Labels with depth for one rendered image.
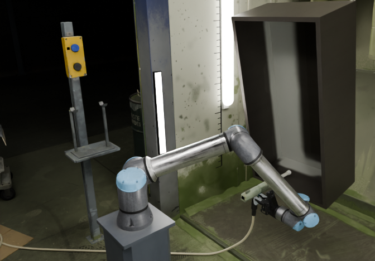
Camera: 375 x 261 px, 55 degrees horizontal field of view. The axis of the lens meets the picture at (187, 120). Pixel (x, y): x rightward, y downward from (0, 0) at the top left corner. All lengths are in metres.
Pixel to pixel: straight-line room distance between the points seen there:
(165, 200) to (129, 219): 1.08
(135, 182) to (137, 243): 0.29
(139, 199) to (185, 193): 1.24
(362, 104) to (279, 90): 1.02
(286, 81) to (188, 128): 0.84
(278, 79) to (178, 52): 0.75
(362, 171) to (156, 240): 1.96
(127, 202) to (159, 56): 1.15
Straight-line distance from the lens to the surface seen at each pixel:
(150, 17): 2.53
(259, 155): 1.85
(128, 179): 1.81
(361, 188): 3.27
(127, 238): 1.86
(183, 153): 1.95
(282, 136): 2.88
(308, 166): 2.85
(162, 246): 1.98
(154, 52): 2.56
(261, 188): 2.43
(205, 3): 2.82
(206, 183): 3.17
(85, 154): 2.48
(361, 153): 3.35
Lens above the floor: 1.71
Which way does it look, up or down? 18 degrees down
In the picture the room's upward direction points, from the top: 2 degrees counter-clockwise
